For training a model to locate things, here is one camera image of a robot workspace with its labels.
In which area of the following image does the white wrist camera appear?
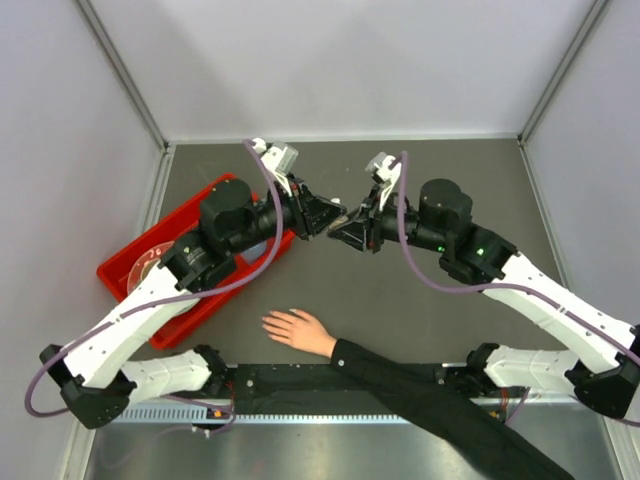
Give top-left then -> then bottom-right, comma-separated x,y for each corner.
365,152 -> 402,211
249,137 -> 299,197

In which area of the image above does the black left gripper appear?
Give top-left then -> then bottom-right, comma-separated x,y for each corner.
228,173 -> 347,257

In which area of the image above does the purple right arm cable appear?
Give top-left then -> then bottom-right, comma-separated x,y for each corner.
397,150 -> 640,427

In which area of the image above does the grey slotted cable duct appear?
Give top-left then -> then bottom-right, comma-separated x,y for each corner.
114,403 -> 233,424

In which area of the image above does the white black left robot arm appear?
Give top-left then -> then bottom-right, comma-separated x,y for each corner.
40,175 -> 346,429

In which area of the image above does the blue plastic cup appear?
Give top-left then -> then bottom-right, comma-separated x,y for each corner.
240,242 -> 271,266

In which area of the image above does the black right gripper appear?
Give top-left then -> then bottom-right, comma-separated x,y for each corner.
329,184 -> 448,254

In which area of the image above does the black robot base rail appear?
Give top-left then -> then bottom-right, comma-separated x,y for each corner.
219,362 -> 501,415

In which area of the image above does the red plastic tray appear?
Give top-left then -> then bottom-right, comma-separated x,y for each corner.
79,174 -> 293,357

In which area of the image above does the beige nail polish bottle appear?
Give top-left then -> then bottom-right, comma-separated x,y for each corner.
329,215 -> 349,229

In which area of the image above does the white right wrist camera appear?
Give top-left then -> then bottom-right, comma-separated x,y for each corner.
365,152 -> 402,211

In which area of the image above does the clear pink glass plate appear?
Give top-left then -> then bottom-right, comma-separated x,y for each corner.
120,241 -> 199,319

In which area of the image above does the black sleeved forearm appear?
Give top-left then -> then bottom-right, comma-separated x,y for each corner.
330,339 -> 572,480

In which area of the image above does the person's bare hand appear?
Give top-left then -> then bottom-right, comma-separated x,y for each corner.
262,309 -> 337,358

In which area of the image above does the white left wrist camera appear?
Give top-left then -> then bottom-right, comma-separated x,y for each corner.
249,137 -> 299,197

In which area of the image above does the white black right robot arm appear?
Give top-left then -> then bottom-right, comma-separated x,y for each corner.
329,179 -> 639,426

